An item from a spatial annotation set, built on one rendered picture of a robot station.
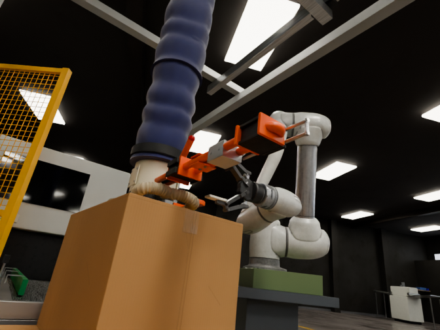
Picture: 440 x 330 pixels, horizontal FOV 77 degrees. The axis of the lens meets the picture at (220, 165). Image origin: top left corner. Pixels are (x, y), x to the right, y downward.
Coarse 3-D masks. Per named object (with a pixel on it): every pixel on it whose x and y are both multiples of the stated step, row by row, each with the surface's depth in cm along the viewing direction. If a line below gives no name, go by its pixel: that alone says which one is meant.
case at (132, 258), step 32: (96, 224) 82; (128, 224) 68; (160, 224) 73; (192, 224) 80; (224, 224) 87; (64, 256) 100; (96, 256) 73; (128, 256) 66; (160, 256) 71; (192, 256) 77; (224, 256) 84; (64, 288) 86; (96, 288) 66; (128, 288) 64; (160, 288) 69; (192, 288) 75; (224, 288) 81; (64, 320) 76; (96, 320) 60; (128, 320) 63; (160, 320) 68; (192, 320) 73; (224, 320) 79
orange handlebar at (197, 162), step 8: (272, 128) 57; (280, 128) 57; (280, 136) 59; (224, 144) 68; (232, 144) 66; (240, 152) 69; (248, 152) 68; (192, 160) 80; (200, 160) 77; (184, 168) 84; (200, 168) 81; (208, 168) 80; (160, 176) 97; (168, 184) 101; (200, 200) 123
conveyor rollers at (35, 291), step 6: (12, 282) 231; (30, 282) 252; (36, 282) 261; (42, 282) 264; (48, 282) 274; (12, 288) 195; (30, 288) 208; (36, 288) 211; (42, 288) 219; (12, 294) 167; (24, 294) 171; (30, 294) 179; (36, 294) 181; (42, 294) 183; (12, 300) 146; (18, 300) 148; (24, 300) 149; (30, 300) 151; (36, 300) 153; (42, 300) 160
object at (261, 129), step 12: (252, 120) 60; (264, 120) 57; (276, 120) 60; (240, 132) 63; (252, 132) 60; (264, 132) 57; (240, 144) 61; (252, 144) 61; (264, 144) 60; (276, 144) 60
